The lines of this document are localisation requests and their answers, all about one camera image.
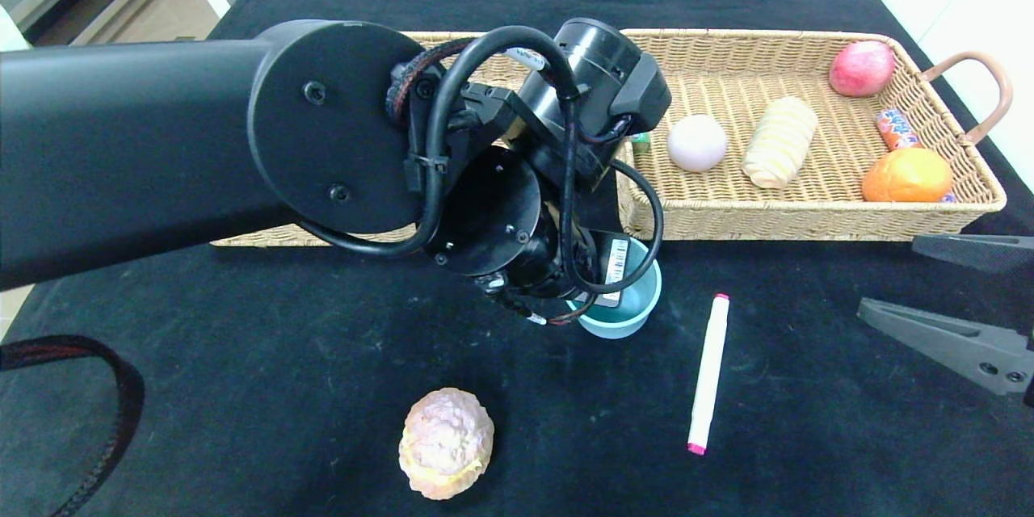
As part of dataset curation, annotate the orange fruit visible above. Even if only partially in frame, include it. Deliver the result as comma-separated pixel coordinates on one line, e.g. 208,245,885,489
861,147,955,204

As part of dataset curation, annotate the braided left arm cable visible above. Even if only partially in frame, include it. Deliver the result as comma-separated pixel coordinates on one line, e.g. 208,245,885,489
0,335,146,517

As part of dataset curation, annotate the orange red snack stick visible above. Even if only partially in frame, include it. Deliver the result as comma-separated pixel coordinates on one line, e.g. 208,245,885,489
876,108,957,204

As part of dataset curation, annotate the smooth pink round bun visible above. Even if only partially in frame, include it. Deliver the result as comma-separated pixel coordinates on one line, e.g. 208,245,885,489
667,114,729,174

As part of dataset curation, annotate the black tablecloth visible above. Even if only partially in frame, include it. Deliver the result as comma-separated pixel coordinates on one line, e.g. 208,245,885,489
0,0,1034,517

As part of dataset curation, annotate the striped spiral bread roll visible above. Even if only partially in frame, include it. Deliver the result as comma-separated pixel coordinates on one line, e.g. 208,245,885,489
740,99,823,190

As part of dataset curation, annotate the light blue plastic mug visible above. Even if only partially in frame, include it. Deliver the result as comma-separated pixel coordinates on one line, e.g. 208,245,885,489
575,236,663,340

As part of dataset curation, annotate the red apple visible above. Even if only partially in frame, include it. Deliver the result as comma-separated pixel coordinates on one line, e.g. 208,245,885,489
829,41,897,99

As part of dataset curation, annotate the wicker basket holding soap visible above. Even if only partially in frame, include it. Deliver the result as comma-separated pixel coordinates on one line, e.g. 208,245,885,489
212,31,566,248

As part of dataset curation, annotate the wicker basket holding food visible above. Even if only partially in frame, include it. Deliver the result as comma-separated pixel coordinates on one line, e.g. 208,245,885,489
616,29,1014,242

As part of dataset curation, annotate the white marker with pink cap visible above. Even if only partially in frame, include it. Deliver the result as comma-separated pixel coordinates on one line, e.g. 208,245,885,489
687,294,731,456

